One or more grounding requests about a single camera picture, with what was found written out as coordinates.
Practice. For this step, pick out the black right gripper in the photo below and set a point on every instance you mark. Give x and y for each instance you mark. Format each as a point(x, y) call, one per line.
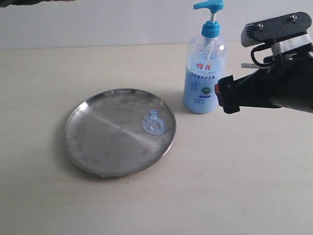
point(288, 83)

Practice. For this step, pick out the blue pump lotion bottle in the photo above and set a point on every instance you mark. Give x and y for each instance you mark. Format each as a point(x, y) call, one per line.
point(205, 62)

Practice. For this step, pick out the blue soap blob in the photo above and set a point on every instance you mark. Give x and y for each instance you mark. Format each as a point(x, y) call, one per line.
point(153, 124)

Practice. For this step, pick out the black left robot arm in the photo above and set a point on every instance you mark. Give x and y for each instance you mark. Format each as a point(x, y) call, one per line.
point(6, 3)

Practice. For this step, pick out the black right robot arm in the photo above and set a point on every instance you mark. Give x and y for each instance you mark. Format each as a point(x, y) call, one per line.
point(287, 82)

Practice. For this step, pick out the round stainless steel plate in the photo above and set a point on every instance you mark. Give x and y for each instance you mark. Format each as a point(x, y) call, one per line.
point(103, 135)

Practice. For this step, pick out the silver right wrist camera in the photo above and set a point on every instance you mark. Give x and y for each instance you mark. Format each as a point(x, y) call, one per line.
point(282, 33)

